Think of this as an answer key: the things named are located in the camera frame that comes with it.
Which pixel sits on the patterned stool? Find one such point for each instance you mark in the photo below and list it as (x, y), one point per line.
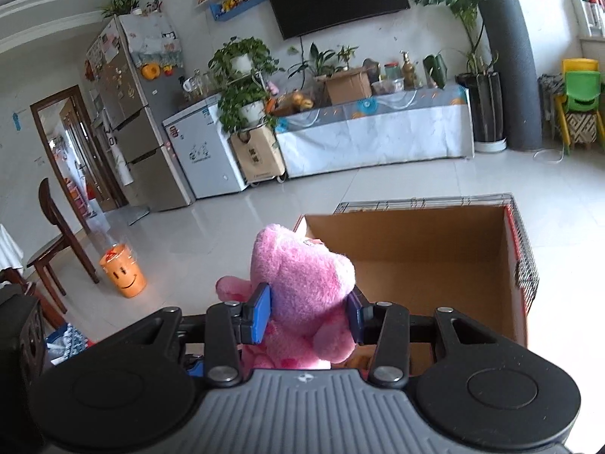
(581, 127)

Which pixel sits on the red cardboard box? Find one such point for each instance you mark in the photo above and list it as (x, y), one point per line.
(425, 255)

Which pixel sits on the green plastic chair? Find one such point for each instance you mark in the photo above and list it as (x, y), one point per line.
(583, 92)

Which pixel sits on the white chest freezer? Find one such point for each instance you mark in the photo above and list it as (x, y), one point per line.
(198, 151)

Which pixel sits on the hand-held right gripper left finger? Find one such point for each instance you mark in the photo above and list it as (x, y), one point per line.
(259, 314)

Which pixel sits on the silver refrigerator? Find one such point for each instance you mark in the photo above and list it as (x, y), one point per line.
(142, 127)

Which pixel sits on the black tall planter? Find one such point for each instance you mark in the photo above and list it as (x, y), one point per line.
(484, 108)

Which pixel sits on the green and yellow kid chairs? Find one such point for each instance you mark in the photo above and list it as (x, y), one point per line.
(579, 64)

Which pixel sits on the printed refrigerator cover cloth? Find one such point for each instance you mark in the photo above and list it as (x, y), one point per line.
(151, 38)

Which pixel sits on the open cardboard box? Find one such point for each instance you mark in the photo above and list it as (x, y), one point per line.
(347, 87)

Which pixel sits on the grey patterned cloth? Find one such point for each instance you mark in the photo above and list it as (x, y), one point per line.
(548, 94)

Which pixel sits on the small leafy potted plant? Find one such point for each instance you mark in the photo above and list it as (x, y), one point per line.
(123, 2)

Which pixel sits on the white cloth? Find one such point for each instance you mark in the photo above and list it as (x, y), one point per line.
(9, 250)

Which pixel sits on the brown pump bottle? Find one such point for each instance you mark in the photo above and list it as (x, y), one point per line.
(408, 71)

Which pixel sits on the pink plush toy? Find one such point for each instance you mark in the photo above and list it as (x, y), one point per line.
(302, 288)

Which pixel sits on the orange smiley bin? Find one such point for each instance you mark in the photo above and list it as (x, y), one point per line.
(125, 276)

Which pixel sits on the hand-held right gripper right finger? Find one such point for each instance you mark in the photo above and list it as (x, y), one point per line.
(354, 319)

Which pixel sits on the wooden door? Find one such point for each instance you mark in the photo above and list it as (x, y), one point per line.
(56, 96)

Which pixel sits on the grey rolled mat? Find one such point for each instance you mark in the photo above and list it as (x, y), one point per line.
(513, 66)

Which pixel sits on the blue printed bag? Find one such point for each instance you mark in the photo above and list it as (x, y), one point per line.
(66, 340)

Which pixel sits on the orange toy on refrigerator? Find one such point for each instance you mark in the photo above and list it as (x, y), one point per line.
(151, 72)

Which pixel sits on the blue wall shelf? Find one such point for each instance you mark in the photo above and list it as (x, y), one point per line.
(236, 9)

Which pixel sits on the dark wooden chair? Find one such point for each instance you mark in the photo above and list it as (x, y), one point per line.
(56, 227)

